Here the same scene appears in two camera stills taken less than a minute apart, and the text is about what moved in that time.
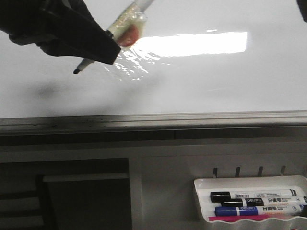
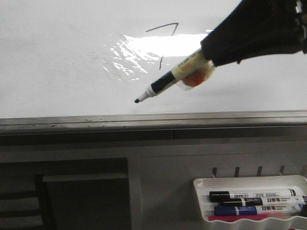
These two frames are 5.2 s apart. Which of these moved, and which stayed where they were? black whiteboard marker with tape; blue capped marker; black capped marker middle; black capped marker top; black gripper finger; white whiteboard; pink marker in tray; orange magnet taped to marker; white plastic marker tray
Moved: black whiteboard marker with tape; orange magnet taped to marker; black gripper finger
Stayed: white plastic marker tray; black capped marker top; black capped marker middle; blue capped marker; pink marker in tray; white whiteboard
